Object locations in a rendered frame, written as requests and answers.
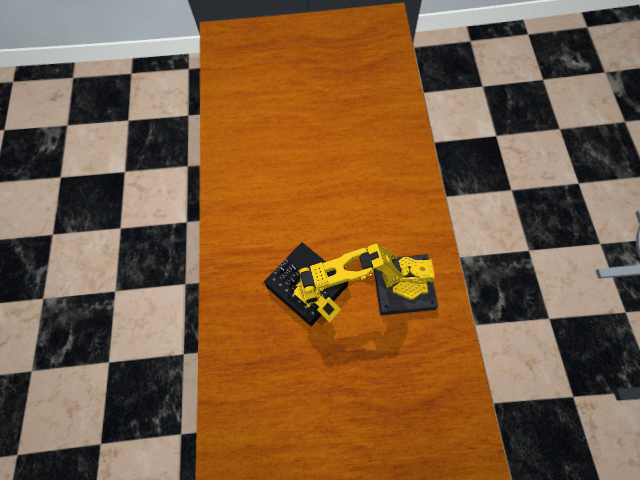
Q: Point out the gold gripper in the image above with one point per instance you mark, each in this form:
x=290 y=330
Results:
x=327 y=307

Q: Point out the black lighting desk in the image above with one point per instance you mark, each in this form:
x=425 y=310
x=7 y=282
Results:
x=282 y=282

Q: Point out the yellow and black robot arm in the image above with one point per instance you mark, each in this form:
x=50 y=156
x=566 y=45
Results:
x=375 y=256

